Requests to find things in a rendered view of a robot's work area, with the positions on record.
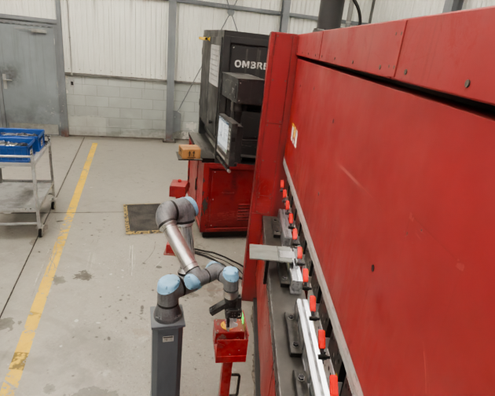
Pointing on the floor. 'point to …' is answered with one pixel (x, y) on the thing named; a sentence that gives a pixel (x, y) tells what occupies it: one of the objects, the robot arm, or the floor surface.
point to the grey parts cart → (20, 190)
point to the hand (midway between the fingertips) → (226, 328)
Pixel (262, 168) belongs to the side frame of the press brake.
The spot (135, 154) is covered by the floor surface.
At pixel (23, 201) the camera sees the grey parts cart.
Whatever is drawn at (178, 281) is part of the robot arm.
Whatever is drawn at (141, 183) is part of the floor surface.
